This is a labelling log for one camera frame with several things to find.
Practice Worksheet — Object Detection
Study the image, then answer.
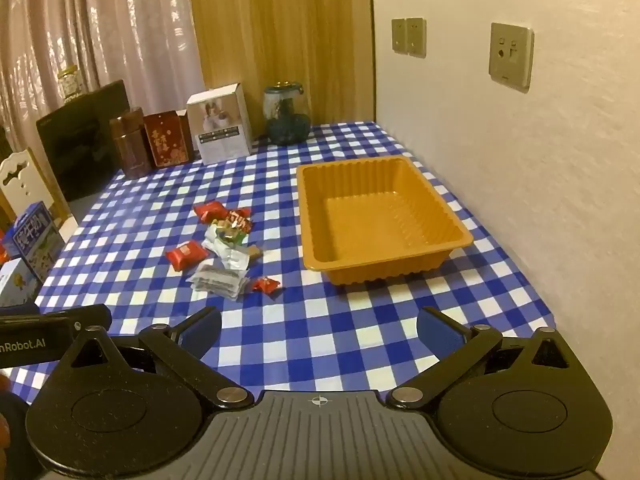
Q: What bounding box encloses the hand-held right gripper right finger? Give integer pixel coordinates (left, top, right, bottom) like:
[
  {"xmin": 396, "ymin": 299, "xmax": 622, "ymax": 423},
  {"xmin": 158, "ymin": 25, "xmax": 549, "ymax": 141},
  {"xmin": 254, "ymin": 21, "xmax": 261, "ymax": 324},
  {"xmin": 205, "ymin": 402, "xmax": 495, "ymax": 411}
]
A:
[{"xmin": 385, "ymin": 305, "xmax": 583, "ymax": 411}]

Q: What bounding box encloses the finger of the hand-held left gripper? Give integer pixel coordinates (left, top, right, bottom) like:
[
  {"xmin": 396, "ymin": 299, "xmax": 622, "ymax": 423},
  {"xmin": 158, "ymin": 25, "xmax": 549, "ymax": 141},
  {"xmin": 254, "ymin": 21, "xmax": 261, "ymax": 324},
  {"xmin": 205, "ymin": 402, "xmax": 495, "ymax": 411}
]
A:
[{"xmin": 45, "ymin": 304, "xmax": 113, "ymax": 333}]

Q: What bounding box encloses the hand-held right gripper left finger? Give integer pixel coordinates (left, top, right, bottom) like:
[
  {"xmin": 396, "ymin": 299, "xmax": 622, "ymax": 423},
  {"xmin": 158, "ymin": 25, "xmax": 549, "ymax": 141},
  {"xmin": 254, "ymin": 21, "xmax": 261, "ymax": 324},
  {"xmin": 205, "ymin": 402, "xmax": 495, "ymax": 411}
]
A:
[{"xmin": 60, "ymin": 307, "xmax": 256, "ymax": 411}]

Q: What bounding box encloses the clear grey snack packet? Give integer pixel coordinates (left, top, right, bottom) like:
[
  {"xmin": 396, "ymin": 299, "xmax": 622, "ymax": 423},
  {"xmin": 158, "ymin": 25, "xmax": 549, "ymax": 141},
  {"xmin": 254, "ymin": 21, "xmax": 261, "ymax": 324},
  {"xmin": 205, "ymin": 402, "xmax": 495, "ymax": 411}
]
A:
[{"xmin": 186, "ymin": 261, "xmax": 249, "ymax": 302}]

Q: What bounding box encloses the red snack packet pale label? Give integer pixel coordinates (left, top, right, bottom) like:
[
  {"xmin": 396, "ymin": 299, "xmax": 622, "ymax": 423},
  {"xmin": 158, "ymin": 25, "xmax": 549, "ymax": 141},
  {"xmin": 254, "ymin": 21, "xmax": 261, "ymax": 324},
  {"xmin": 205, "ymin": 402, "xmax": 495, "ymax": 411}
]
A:
[{"xmin": 166, "ymin": 241, "xmax": 207, "ymax": 273}]

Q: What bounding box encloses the white snack wrapper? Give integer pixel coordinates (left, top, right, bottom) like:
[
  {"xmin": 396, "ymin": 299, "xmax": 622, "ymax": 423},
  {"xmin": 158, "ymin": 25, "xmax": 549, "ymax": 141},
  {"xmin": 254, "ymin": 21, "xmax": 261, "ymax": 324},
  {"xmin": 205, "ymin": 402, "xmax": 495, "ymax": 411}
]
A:
[{"xmin": 202, "ymin": 237, "xmax": 251, "ymax": 273}]

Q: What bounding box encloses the small red candy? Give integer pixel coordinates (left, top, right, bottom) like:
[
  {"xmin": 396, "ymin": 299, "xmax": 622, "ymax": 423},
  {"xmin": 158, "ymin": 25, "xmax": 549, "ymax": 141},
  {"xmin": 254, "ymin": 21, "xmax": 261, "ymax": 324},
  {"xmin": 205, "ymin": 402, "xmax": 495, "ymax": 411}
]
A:
[{"xmin": 251, "ymin": 276, "xmax": 283, "ymax": 297}]

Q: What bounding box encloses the red striped snack packet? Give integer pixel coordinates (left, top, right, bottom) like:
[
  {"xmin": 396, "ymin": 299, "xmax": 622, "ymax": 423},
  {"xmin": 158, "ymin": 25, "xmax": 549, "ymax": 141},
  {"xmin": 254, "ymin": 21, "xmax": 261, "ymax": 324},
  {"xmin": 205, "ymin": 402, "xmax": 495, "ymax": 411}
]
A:
[{"xmin": 227, "ymin": 207, "xmax": 253, "ymax": 235}]

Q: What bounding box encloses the plain red snack packet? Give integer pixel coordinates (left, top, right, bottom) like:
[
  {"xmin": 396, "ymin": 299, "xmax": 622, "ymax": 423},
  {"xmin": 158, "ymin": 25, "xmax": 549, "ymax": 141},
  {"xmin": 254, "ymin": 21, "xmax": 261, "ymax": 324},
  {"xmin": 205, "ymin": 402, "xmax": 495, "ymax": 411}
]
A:
[{"xmin": 193, "ymin": 200, "xmax": 226, "ymax": 223}]

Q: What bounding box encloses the orange plastic tray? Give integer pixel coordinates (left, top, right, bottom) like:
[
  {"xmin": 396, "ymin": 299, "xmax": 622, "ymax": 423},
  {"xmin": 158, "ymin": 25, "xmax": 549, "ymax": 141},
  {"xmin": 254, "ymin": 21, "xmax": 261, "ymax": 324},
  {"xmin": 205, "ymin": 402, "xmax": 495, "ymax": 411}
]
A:
[{"xmin": 296, "ymin": 156, "xmax": 475, "ymax": 286}]

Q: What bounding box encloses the white blue printed box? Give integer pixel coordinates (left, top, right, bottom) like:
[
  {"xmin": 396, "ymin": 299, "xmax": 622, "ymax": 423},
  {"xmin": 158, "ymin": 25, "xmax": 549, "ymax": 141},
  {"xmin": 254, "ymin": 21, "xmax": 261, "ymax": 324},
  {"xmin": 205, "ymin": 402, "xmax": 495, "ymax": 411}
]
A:
[{"xmin": 0, "ymin": 257, "xmax": 41, "ymax": 308}]

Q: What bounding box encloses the blue printed carton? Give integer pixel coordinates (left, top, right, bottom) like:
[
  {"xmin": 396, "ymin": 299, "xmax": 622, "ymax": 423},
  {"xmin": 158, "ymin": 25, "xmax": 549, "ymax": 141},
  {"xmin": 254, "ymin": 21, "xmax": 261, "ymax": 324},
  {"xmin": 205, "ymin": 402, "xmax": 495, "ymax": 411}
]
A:
[{"xmin": 1, "ymin": 201, "xmax": 66, "ymax": 283}]

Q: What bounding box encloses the blue white checkered tablecloth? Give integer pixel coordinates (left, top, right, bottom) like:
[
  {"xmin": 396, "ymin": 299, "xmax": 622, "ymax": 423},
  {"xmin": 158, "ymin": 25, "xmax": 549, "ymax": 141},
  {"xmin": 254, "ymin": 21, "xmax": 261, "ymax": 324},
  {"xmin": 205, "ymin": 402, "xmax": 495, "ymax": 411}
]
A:
[{"xmin": 0, "ymin": 121, "xmax": 558, "ymax": 396}]

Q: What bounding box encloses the white wooden chair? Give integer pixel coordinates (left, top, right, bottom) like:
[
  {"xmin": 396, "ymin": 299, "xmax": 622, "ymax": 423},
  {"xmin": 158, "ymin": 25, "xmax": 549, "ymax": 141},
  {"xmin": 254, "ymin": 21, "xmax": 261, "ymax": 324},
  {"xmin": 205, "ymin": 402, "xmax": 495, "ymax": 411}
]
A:
[{"xmin": 0, "ymin": 147, "xmax": 71, "ymax": 231}]

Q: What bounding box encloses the black monitor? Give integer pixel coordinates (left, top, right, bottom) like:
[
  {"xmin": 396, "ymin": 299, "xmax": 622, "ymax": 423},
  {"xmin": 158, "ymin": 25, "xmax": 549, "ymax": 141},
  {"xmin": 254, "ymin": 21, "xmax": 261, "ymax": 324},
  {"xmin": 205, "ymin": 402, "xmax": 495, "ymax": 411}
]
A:
[{"xmin": 36, "ymin": 80, "xmax": 132, "ymax": 201}]

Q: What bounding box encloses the brown metal thermos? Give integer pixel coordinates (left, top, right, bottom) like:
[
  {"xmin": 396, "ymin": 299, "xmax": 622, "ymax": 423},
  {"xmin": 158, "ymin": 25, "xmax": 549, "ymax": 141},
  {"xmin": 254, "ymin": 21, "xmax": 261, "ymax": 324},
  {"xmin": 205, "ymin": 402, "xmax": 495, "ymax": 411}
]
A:
[{"xmin": 109, "ymin": 107, "xmax": 153, "ymax": 179}]

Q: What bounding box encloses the red gift box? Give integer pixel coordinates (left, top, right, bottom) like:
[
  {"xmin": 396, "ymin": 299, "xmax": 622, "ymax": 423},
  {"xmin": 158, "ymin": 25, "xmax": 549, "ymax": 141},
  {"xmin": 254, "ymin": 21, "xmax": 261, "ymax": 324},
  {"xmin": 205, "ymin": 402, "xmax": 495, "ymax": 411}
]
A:
[{"xmin": 144, "ymin": 110, "xmax": 195, "ymax": 168}]

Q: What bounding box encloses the white product box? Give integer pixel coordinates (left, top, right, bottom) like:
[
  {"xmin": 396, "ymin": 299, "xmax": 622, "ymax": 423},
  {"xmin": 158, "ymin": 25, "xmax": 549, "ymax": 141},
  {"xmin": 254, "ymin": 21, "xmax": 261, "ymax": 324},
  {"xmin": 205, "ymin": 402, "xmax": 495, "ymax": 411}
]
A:
[{"xmin": 186, "ymin": 83, "xmax": 253, "ymax": 165}]

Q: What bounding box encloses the dark green glass jar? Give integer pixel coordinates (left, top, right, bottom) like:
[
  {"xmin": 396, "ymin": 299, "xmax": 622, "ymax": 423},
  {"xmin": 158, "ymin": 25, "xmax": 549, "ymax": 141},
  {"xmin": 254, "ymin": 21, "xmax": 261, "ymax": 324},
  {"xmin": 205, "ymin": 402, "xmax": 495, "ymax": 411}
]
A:
[{"xmin": 263, "ymin": 80, "xmax": 312, "ymax": 147}]

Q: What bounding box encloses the small jar with yellow lid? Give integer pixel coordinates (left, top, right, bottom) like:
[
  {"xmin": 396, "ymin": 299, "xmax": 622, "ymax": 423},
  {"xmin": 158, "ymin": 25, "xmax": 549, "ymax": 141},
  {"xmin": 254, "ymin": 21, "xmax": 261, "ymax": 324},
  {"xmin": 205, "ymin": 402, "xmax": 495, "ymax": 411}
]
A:
[{"xmin": 57, "ymin": 64, "xmax": 83, "ymax": 103}]

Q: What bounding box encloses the sheer pink curtain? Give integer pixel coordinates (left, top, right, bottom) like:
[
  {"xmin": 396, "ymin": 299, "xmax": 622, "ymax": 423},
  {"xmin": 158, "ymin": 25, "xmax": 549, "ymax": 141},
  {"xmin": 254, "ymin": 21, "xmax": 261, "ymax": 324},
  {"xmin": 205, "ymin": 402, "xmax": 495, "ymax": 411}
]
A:
[{"xmin": 0, "ymin": 0, "xmax": 206, "ymax": 161}]

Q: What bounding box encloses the large beige wall plate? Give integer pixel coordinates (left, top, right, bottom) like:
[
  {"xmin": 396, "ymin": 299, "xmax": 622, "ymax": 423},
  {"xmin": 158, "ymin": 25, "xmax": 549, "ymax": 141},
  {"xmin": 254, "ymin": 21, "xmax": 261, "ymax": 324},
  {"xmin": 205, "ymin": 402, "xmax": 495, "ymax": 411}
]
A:
[{"xmin": 488, "ymin": 22, "xmax": 535, "ymax": 93}]

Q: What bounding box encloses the beige wall socket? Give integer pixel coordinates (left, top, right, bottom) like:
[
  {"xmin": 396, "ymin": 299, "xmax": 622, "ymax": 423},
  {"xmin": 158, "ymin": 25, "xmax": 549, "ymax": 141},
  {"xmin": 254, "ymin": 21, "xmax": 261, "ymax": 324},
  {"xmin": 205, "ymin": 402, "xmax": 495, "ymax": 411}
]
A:
[
  {"xmin": 406, "ymin": 17, "xmax": 427, "ymax": 58},
  {"xmin": 391, "ymin": 17, "xmax": 408, "ymax": 55}
]

